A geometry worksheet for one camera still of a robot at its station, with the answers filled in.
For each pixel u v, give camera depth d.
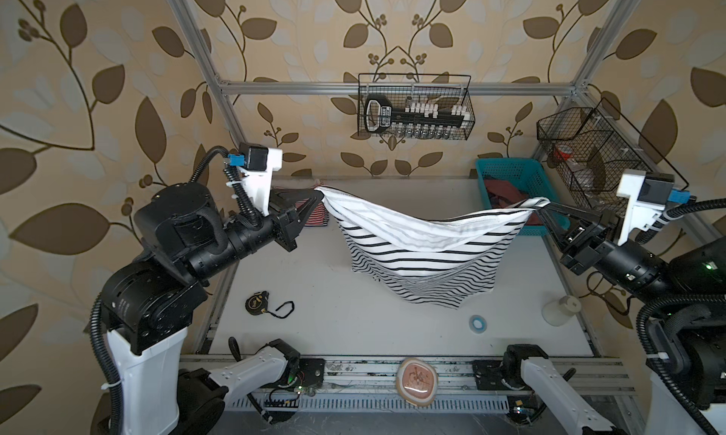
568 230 0.41
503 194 1.12
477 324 0.83
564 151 0.81
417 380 0.71
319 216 0.43
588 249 0.35
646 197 0.32
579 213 0.39
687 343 0.29
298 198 0.39
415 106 0.82
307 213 0.43
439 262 0.52
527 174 1.14
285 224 0.36
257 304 0.84
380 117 0.85
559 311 0.79
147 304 0.27
